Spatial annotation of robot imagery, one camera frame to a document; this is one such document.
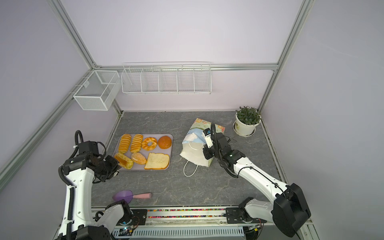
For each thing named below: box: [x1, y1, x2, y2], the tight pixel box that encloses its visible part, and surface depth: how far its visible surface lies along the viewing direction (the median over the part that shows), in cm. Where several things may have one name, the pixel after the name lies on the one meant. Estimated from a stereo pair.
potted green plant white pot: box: [232, 105, 262, 137], surface depth 99 cm
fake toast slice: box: [144, 153, 170, 170], surface depth 93 cm
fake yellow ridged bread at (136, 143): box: [130, 133, 144, 153], surface depth 101 cm
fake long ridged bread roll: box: [114, 152, 134, 170], surface depth 90 cm
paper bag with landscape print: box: [179, 118, 225, 177], surface depth 91 cm
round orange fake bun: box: [157, 135, 172, 150], surface depth 100 cm
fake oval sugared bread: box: [131, 152, 147, 165], surface depth 92 cm
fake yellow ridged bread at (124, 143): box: [119, 133, 132, 154], surface depth 101 cm
